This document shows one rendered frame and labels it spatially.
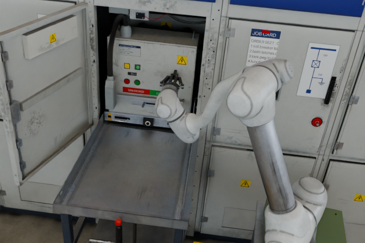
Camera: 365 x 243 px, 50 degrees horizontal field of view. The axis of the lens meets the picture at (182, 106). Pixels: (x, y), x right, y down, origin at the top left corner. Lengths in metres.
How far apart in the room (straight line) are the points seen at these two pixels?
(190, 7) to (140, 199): 0.97
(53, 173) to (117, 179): 0.82
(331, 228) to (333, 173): 0.59
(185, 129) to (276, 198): 0.56
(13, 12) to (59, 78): 0.44
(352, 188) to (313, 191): 0.92
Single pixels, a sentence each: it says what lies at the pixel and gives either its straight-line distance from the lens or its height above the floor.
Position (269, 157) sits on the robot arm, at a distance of 1.44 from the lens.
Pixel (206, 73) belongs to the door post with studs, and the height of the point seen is 1.26.
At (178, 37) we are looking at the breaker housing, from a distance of 2.22.
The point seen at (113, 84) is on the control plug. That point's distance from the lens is 2.18.
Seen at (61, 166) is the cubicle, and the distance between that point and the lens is 2.67.
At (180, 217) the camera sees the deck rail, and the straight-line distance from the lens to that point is 1.81.
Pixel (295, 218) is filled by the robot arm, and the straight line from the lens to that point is 1.57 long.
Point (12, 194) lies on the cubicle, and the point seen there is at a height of 0.19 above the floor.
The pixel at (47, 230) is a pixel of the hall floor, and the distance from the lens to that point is 2.97.
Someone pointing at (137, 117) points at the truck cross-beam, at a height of 0.91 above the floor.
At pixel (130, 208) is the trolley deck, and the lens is 1.84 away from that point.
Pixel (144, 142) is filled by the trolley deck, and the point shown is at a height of 0.85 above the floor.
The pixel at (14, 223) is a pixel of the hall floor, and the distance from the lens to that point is 3.07.
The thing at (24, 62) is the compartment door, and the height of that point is 1.41.
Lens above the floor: 2.14
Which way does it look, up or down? 30 degrees down
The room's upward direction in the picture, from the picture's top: 5 degrees clockwise
